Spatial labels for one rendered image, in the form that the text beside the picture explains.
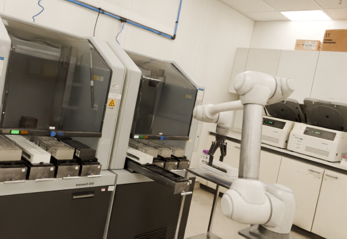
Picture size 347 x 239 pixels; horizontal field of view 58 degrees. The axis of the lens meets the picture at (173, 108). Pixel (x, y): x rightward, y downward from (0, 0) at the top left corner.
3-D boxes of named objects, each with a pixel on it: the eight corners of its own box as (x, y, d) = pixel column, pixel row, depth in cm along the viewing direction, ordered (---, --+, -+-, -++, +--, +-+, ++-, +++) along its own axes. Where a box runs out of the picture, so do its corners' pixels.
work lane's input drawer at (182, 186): (109, 161, 237) (111, 149, 237) (124, 161, 247) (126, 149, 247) (178, 196, 187) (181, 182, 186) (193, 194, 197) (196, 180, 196)
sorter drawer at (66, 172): (13, 147, 225) (15, 134, 224) (32, 147, 235) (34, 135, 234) (59, 181, 175) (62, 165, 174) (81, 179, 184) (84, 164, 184)
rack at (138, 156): (116, 154, 236) (117, 145, 235) (126, 154, 243) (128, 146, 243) (141, 165, 215) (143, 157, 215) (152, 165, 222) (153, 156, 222)
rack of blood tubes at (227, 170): (198, 164, 227) (199, 156, 226) (207, 164, 233) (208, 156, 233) (229, 178, 204) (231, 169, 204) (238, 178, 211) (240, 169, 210)
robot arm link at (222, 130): (232, 128, 219) (230, 136, 220) (222, 125, 226) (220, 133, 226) (223, 127, 213) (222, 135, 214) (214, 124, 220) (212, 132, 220)
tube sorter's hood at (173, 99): (93, 124, 256) (107, 46, 253) (148, 127, 300) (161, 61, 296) (132, 139, 220) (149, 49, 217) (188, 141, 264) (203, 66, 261)
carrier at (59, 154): (71, 158, 193) (73, 148, 193) (73, 159, 192) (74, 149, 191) (52, 159, 184) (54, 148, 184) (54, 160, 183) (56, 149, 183)
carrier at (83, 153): (93, 158, 204) (94, 149, 204) (94, 159, 203) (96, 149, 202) (76, 158, 196) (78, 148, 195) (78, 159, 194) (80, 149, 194)
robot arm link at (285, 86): (276, 86, 182) (257, 81, 177) (299, 74, 166) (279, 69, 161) (278, 108, 178) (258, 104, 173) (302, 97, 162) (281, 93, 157)
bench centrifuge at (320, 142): (285, 150, 387) (297, 95, 383) (304, 149, 432) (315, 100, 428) (333, 163, 348) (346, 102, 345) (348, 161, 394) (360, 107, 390)
